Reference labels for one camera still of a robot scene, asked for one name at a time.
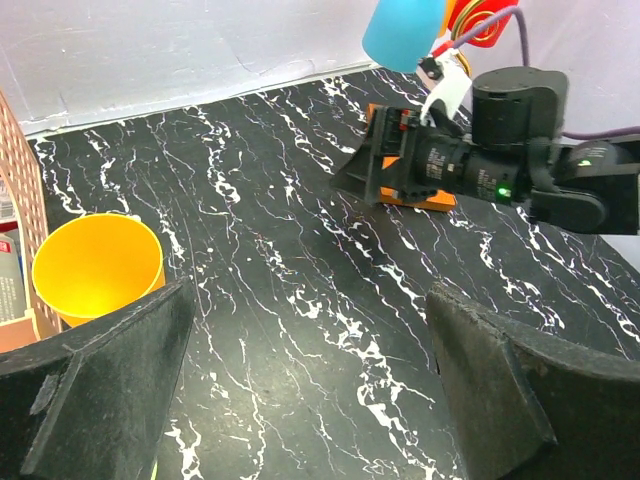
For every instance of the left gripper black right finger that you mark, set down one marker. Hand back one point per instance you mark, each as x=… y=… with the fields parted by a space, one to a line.
x=529 y=405

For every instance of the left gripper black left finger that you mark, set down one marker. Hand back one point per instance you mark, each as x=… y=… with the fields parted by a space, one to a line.
x=92 y=402

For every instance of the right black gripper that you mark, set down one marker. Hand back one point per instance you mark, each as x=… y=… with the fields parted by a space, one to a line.
x=415 y=162

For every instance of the yellow-orange wine glass front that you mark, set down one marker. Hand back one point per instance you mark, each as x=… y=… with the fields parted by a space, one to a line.
x=96 y=264

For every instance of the cyan wine glass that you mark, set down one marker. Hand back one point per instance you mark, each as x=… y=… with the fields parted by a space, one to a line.
x=401 y=32

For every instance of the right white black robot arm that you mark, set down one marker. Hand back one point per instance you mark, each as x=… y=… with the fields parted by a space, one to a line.
x=587 y=188

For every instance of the red wine glass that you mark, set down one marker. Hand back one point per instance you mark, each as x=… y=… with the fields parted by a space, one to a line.
x=467 y=14

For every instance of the peach plastic file organizer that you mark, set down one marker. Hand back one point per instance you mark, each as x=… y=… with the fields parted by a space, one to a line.
x=22 y=178

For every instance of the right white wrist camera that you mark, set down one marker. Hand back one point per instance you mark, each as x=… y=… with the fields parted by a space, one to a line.
x=447 y=82

